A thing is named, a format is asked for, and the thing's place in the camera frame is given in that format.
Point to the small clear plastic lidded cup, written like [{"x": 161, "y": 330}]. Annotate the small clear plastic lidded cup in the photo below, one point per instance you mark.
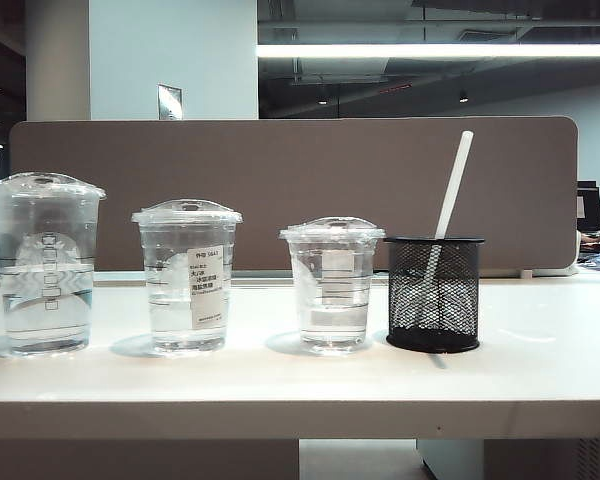
[{"x": 330, "y": 320}]

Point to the black mesh pen holder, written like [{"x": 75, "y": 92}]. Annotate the black mesh pen holder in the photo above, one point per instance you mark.
[{"x": 435, "y": 320}]

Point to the white paper straw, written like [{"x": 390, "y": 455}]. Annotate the white paper straw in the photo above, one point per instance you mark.
[{"x": 455, "y": 185}]

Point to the medium clear cup with label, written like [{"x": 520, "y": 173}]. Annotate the medium clear cup with label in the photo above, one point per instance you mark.
[{"x": 180, "y": 310}]

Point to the large clear plastic lidded cup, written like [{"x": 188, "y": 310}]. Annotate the large clear plastic lidded cup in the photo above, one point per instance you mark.
[{"x": 45, "y": 300}]

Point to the brown desk partition panel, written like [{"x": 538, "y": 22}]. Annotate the brown desk partition panel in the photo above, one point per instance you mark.
[{"x": 280, "y": 170}]

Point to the white linear ceiling light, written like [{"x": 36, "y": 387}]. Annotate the white linear ceiling light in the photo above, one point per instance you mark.
[{"x": 430, "y": 50}]

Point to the black computer monitor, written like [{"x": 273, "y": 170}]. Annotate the black computer monitor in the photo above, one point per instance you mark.
[{"x": 590, "y": 205}]

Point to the silver wall sign plaque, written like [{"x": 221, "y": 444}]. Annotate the silver wall sign plaque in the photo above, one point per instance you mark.
[{"x": 170, "y": 102}]

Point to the white partition foot bracket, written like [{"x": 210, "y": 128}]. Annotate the white partition foot bracket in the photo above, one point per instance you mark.
[{"x": 527, "y": 274}]

